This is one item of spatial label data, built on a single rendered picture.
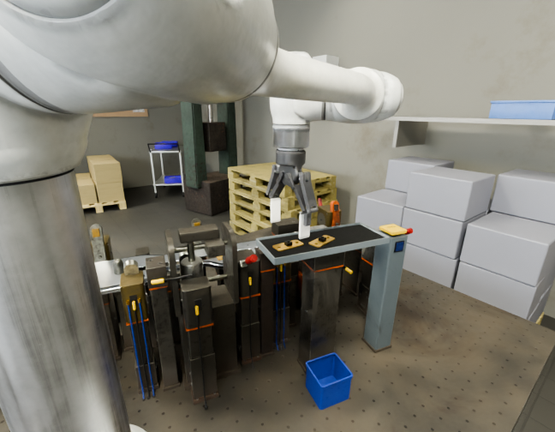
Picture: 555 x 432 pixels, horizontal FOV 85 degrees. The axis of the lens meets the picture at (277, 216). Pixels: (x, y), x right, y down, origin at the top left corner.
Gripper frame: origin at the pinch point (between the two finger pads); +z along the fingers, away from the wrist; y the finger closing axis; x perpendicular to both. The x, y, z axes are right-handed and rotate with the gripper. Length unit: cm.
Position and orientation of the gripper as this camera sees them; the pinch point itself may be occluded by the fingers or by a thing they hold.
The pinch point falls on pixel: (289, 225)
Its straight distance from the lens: 81.9
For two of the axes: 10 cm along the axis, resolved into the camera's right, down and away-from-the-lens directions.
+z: -0.1, 9.5, 3.3
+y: -5.4, -2.8, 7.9
